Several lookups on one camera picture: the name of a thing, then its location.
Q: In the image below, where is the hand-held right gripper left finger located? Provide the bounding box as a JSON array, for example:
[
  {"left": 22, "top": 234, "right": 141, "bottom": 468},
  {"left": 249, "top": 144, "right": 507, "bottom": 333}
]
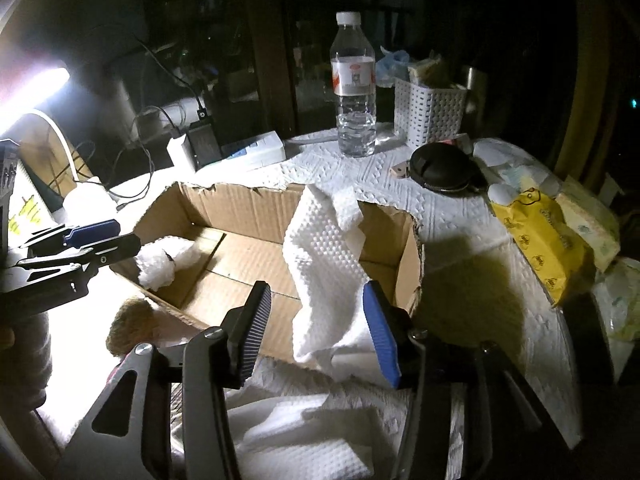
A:
[{"left": 57, "top": 280, "right": 273, "bottom": 480}]

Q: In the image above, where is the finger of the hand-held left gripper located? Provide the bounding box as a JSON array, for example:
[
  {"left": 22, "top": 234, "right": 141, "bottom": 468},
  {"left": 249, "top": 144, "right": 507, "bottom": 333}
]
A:
[
  {"left": 20, "top": 219, "right": 122, "bottom": 252},
  {"left": 0, "top": 232, "right": 143, "bottom": 313}
]

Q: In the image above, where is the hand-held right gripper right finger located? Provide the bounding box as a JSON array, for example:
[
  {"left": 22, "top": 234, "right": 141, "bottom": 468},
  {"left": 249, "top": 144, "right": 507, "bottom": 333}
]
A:
[{"left": 362, "top": 280, "right": 586, "bottom": 480}]

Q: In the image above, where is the white tissue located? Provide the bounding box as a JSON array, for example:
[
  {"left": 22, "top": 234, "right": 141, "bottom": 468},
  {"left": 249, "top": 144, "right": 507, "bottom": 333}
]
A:
[{"left": 134, "top": 236, "right": 203, "bottom": 291}]

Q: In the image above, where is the cardboard box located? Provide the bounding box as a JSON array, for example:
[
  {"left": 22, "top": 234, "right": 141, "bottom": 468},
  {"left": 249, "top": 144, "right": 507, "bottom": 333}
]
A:
[{"left": 107, "top": 180, "right": 426, "bottom": 361}]

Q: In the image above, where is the brown plush ball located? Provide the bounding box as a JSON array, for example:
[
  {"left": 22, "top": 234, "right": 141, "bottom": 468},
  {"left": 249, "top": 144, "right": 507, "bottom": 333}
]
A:
[{"left": 107, "top": 297, "right": 162, "bottom": 357}]

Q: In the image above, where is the white paper towel sheet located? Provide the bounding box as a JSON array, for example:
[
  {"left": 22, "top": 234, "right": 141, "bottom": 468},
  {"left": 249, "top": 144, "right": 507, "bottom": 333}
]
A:
[{"left": 282, "top": 184, "right": 396, "bottom": 386}]

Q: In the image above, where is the white desk lamp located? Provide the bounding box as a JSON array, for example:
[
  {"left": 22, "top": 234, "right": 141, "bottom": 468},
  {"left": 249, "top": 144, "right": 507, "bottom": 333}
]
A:
[{"left": 0, "top": 57, "right": 121, "bottom": 226}]

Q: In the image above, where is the folded white paper towel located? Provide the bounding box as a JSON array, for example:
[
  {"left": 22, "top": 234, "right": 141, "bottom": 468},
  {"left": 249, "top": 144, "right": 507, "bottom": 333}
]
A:
[{"left": 220, "top": 385, "right": 386, "bottom": 480}]

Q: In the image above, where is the white charger block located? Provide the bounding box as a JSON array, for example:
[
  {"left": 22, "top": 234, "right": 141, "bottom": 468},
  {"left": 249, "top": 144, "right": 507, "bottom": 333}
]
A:
[{"left": 166, "top": 132, "right": 197, "bottom": 173}]

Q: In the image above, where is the white embossed table cover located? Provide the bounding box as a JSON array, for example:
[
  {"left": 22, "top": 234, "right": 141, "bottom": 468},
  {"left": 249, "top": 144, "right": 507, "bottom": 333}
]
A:
[{"left": 37, "top": 122, "right": 586, "bottom": 480}]

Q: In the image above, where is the black power adapter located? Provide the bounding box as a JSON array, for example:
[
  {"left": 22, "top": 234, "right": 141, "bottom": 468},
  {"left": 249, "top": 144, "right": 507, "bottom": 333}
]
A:
[{"left": 187, "top": 110, "right": 223, "bottom": 168}]

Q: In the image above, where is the black round lid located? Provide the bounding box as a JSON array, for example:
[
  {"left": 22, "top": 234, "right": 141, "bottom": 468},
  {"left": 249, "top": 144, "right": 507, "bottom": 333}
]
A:
[{"left": 409, "top": 142, "right": 488, "bottom": 193}]

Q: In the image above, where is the white power strip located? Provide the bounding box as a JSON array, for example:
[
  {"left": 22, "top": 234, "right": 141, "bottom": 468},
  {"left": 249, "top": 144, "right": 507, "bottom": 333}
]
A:
[{"left": 220, "top": 131, "right": 287, "bottom": 171}]

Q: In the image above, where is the small white egg shape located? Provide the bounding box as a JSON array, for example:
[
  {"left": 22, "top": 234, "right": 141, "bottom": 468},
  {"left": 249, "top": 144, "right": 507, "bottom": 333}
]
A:
[{"left": 487, "top": 182, "right": 514, "bottom": 206}]

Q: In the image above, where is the light blue tissue pack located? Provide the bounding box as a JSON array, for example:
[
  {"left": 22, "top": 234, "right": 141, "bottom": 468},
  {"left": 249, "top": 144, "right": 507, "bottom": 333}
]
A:
[{"left": 500, "top": 162, "right": 562, "bottom": 197}]

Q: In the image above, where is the white woven plastic basket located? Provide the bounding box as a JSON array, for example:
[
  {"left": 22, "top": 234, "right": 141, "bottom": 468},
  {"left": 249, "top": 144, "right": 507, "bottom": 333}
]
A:
[{"left": 393, "top": 76, "right": 468, "bottom": 150}]

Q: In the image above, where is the pale yellow tissue packet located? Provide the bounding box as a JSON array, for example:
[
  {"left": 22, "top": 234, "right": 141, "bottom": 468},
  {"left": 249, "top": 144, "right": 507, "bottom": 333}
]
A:
[{"left": 555, "top": 190, "right": 622, "bottom": 272}]

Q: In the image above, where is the clear plastic bag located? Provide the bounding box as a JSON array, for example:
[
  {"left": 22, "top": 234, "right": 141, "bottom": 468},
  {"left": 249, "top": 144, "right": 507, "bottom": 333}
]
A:
[{"left": 595, "top": 257, "right": 640, "bottom": 361}]

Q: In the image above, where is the clear plastic water bottle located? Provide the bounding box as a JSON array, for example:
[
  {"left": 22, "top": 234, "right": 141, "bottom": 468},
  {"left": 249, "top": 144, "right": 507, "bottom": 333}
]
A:
[{"left": 329, "top": 11, "right": 377, "bottom": 158}]

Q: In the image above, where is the blue plastic bag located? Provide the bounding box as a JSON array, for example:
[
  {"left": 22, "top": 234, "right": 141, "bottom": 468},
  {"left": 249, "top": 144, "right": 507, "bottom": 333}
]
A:
[{"left": 375, "top": 47, "right": 412, "bottom": 88}]

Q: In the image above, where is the thin black cable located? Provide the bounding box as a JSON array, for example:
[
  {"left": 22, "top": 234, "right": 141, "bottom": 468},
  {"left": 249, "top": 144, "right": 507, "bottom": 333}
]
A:
[{"left": 92, "top": 137, "right": 153, "bottom": 211}]

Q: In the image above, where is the white charger cable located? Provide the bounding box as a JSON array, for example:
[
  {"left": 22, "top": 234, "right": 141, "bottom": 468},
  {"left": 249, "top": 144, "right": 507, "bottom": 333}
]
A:
[{"left": 131, "top": 105, "right": 178, "bottom": 138}]

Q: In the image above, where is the black adapter cable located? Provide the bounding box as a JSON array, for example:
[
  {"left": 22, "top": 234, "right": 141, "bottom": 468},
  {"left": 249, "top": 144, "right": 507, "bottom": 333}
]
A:
[{"left": 135, "top": 40, "right": 207, "bottom": 117}]

